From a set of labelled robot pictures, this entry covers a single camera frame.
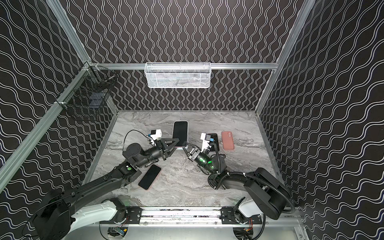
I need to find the black smartphone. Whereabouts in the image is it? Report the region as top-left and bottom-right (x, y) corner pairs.
(208, 133), (220, 151)

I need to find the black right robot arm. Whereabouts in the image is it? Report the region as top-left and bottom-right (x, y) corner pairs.
(184, 145), (296, 223)

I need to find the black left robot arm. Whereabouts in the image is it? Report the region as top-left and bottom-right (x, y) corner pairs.
(30, 138), (179, 240)

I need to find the black phone pink case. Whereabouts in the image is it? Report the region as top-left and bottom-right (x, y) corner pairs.
(138, 165), (162, 190)

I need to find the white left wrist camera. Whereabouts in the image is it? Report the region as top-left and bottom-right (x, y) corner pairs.
(148, 129), (162, 146)

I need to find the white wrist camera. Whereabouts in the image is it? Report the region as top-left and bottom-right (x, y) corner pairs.
(148, 129), (162, 146)
(201, 133), (214, 151)

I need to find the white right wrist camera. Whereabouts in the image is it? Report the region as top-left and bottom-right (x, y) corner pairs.
(201, 133), (214, 151)

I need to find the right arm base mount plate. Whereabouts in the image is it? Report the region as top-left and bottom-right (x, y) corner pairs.
(219, 207), (263, 225)

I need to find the white wire basket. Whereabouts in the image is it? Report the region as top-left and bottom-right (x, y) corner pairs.
(144, 62), (212, 89)

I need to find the aluminium front rail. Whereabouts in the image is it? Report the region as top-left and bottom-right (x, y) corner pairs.
(61, 206), (304, 227)

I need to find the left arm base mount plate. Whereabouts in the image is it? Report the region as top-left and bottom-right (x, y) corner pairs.
(100, 207), (143, 225)

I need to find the black wire basket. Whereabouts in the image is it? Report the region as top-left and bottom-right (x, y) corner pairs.
(61, 66), (118, 122)

